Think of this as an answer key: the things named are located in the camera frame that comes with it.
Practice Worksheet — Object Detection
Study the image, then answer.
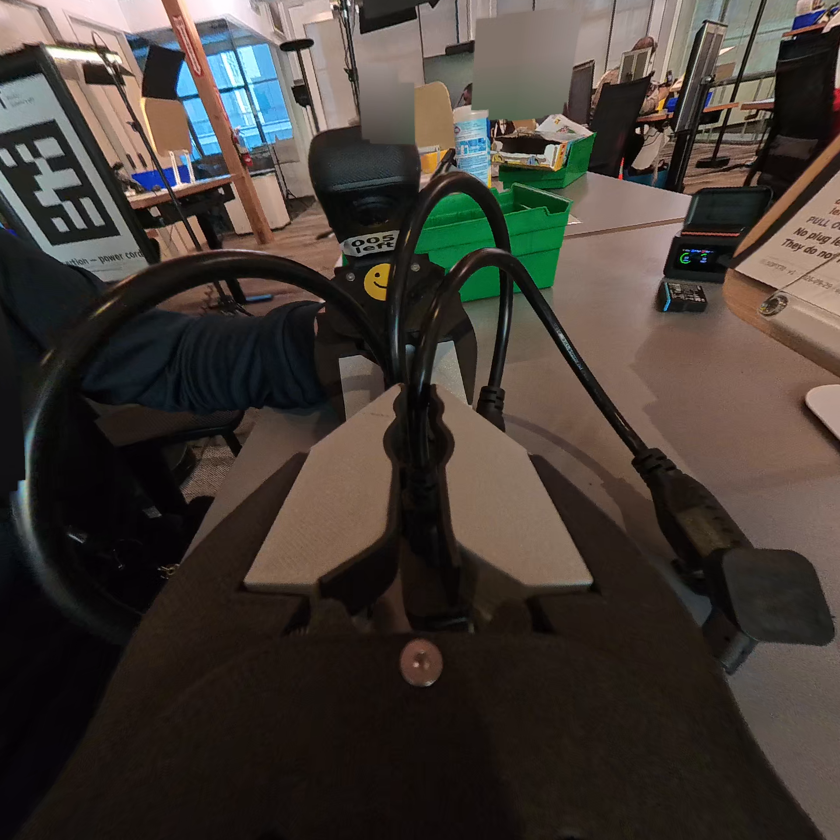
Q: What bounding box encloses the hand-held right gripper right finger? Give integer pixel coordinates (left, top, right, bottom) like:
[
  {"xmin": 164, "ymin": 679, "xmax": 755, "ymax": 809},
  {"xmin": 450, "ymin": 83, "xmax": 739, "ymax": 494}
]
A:
[{"xmin": 430, "ymin": 386, "xmax": 595, "ymax": 614}]

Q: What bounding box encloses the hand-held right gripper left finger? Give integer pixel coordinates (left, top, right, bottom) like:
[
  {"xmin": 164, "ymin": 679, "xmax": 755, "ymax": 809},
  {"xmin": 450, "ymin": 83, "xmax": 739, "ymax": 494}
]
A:
[{"xmin": 243, "ymin": 384, "xmax": 404, "ymax": 614}]

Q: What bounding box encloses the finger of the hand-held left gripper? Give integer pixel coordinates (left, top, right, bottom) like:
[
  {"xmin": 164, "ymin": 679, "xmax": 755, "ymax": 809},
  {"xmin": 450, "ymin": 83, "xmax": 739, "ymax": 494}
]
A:
[
  {"xmin": 425, "ymin": 340, "xmax": 471, "ymax": 403},
  {"xmin": 338, "ymin": 353, "xmax": 396, "ymax": 422}
]

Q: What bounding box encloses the black power cord with connector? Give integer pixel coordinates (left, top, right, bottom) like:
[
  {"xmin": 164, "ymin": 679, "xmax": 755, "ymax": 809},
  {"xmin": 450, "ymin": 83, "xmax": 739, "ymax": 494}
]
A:
[{"xmin": 386, "ymin": 172, "xmax": 514, "ymax": 433}]

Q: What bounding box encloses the thick black power cord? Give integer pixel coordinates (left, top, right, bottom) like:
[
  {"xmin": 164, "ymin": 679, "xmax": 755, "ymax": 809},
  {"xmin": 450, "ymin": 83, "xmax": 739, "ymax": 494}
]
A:
[{"xmin": 18, "ymin": 252, "xmax": 398, "ymax": 647}]

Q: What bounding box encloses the person's left forearm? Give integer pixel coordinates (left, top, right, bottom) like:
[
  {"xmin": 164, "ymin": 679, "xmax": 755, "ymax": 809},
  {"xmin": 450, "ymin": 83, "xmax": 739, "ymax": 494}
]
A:
[{"xmin": 0, "ymin": 230, "xmax": 329, "ymax": 416}]

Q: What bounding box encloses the black square plug adapter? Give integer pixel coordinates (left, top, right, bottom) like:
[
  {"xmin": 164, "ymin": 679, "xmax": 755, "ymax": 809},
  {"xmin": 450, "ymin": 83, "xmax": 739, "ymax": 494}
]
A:
[{"xmin": 705, "ymin": 548, "xmax": 836, "ymax": 673}]

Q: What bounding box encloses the beige chair backrest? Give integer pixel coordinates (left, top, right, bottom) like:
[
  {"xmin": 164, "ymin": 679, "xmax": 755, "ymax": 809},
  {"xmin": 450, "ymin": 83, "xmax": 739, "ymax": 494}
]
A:
[{"xmin": 413, "ymin": 82, "xmax": 455, "ymax": 151}]

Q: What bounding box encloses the white cabinet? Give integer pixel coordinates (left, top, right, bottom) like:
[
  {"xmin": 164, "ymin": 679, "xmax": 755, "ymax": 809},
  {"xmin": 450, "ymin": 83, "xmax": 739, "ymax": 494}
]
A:
[{"xmin": 226, "ymin": 174, "xmax": 290, "ymax": 236}]

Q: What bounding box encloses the white wipes canister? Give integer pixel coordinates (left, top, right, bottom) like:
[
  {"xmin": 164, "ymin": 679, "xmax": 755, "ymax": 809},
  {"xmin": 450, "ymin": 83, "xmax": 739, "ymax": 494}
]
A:
[{"xmin": 454, "ymin": 108, "xmax": 492, "ymax": 188}]

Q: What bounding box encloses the large green plastic bin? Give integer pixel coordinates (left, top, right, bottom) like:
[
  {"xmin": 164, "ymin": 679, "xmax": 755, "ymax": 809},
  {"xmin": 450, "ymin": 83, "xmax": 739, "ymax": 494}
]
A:
[{"xmin": 420, "ymin": 184, "xmax": 573, "ymax": 303}]

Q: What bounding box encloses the wooden desk with black legs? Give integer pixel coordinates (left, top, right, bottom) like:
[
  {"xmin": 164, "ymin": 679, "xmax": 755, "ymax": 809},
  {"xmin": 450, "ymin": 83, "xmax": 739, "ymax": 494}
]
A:
[{"xmin": 128, "ymin": 174, "xmax": 238, "ymax": 253}]

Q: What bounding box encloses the black office chair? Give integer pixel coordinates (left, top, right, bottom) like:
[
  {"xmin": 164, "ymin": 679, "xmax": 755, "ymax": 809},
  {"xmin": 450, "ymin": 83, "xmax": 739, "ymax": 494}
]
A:
[{"xmin": 98, "ymin": 400, "xmax": 244, "ymax": 460}]

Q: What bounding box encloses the crumpled printed packaging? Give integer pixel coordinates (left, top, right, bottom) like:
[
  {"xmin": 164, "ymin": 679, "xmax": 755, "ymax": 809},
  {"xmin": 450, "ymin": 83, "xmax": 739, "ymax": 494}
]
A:
[{"xmin": 502, "ymin": 115, "xmax": 592, "ymax": 170}]

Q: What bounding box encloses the small green plastic bin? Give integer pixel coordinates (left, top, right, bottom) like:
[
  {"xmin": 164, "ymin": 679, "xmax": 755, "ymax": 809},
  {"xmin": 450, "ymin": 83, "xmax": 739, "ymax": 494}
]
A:
[{"xmin": 499, "ymin": 131, "xmax": 597, "ymax": 191}]

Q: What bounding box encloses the black square light flag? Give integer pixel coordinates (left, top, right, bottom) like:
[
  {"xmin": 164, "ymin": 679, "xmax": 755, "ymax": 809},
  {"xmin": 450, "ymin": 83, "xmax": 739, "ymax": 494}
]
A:
[{"xmin": 141, "ymin": 45, "xmax": 186, "ymax": 101}]

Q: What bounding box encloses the small black battery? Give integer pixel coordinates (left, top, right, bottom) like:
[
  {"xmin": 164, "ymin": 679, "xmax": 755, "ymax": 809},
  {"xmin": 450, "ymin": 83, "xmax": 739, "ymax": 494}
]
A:
[{"xmin": 656, "ymin": 277, "xmax": 708, "ymax": 313}]

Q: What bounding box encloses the black mesh chair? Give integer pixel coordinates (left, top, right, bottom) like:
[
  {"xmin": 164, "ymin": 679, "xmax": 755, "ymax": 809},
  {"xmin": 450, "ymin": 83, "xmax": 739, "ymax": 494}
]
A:
[
  {"xmin": 748, "ymin": 29, "xmax": 840, "ymax": 191},
  {"xmin": 587, "ymin": 73, "xmax": 657, "ymax": 178}
]

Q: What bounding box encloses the black and white marker sign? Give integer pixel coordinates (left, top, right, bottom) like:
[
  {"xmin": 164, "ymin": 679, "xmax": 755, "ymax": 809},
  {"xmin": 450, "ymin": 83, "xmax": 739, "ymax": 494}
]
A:
[{"xmin": 0, "ymin": 45, "xmax": 160, "ymax": 283}]

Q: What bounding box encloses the black label printer with display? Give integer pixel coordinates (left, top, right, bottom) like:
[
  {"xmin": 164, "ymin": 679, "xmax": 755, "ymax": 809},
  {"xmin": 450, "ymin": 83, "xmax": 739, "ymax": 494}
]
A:
[{"xmin": 663, "ymin": 186, "xmax": 774, "ymax": 283}]

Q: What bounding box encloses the wooden clipboard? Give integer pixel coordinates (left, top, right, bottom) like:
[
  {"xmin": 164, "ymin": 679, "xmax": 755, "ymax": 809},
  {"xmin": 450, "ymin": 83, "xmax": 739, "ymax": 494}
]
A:
[{"xmin": 722, "ymin": 134, "xmax": 840, "ymax": 358}]

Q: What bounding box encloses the white rounded device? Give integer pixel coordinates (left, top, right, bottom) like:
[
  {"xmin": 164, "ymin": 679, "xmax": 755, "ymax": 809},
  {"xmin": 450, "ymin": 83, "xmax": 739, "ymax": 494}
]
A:
[{"xmin": 806, "ymin": 385, "xmax": 840, "ymax": 441}]

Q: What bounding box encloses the black monitor on stand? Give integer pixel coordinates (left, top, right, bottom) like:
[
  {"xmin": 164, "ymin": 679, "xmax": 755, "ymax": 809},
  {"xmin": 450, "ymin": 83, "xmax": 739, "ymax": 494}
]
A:
[{"xmin": 669, "ymin": 20, "xmax": 729, "ymax": 168}]

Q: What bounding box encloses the white printed paper sheet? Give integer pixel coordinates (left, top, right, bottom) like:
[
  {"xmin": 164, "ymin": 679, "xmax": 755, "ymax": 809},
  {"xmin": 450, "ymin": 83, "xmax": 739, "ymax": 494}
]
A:
[{"xmin": 735, "ymin": 171, "xmax": 840, "ymax": 312}]

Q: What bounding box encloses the wooden post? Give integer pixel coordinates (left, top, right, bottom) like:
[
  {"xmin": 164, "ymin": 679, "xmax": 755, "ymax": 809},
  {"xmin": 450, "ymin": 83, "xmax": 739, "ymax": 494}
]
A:
[{"xmin": 161, "ymin": 0, "xmax": 274, "ymax": 245}]

